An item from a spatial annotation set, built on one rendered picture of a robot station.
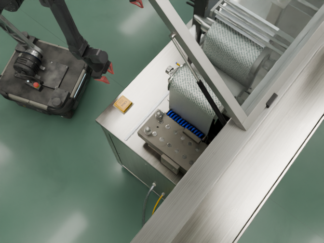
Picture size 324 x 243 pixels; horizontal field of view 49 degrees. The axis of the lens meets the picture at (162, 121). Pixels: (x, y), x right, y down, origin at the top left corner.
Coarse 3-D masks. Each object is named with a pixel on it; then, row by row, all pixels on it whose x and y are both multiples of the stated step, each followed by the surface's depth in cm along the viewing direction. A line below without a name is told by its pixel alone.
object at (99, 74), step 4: (108, 60) 173; (96, 64) 168; (100, 64) 169; (104, 64) 172; (92, 68) 170; (96, 68) 169; (100, 68) 170; (104, 68) 171; (92, 72) 173; (96, 72) 172; (100, 72) 170; (92, 76) 172; (96, 76) 170; (100, 76) 170
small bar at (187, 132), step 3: (186, 129) 169; (183, 132) 169; (186, 132) 168; (189, 132) 168; (189, 135) 168; (192, 135) 168; (195, 135) 168; (192, 138) 167; (195, 138) 167; (198, 138) 167; (195, 141) 168; (198, 141) 167
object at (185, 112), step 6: (174, 96) 159; (174, 102) 165; (180, 102) 160; (174, 108) 171; (180, 108) 166; (186, 108) 161; (192, 108) 156; (180, 114) 172; (186, 114) 166; (192, 114) 161; (198, 114) 156; (186, 120) 172; (192, 120) 167; (198, 120) 162; (204, 120) 157; (198, 126) 168; (204, 126) 162; (210, 126) 159; (204, 132) 168
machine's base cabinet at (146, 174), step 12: (108, 132) 189; (120, 144) 195; (120, 156) 230; (132, 156) 199; (132, 168) 236; (144, 168) 202; (144, 180) 241; (156, 180) 207; (156, 192) 247; (168, 192) 211
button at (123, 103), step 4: (124, 96) 189; (120, 100) 188; (124, 100) 188; (128, 100) 188; (116, 104) 188; (120, 104) 188; (124, 104) 187; (128, 104) 187; (120, 108) 187; (124, 108) 187
